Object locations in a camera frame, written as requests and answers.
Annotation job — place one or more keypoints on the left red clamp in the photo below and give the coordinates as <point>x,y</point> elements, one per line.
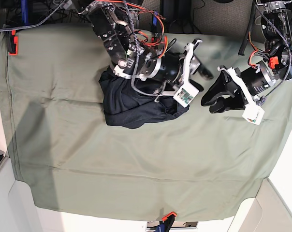
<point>12,42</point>

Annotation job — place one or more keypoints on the red black clamp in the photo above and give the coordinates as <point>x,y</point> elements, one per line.
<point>154,27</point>
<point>166,222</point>

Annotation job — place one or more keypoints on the bottom red black clamp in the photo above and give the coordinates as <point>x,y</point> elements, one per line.
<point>166,222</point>

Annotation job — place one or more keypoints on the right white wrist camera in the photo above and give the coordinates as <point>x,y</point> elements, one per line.
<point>186,93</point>

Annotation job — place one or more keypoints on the green table cloth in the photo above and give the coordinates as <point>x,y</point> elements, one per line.
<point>200,165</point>

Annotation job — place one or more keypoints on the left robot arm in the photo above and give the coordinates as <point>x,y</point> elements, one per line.
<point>276,25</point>

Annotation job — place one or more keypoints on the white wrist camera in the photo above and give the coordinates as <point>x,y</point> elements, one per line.
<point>253,114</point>
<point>186,93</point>

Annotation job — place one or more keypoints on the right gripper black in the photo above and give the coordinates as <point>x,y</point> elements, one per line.
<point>169,66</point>

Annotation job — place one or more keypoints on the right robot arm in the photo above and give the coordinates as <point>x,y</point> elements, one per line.
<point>113,25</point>

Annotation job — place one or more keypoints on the top red black clamp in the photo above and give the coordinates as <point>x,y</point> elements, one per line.
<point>154,27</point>

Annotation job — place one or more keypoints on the dark navy T-shirt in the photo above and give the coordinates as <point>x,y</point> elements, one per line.
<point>122,106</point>

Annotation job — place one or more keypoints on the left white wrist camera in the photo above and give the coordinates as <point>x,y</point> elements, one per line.
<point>253,114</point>

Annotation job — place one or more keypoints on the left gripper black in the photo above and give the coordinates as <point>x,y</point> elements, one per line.
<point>256,81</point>

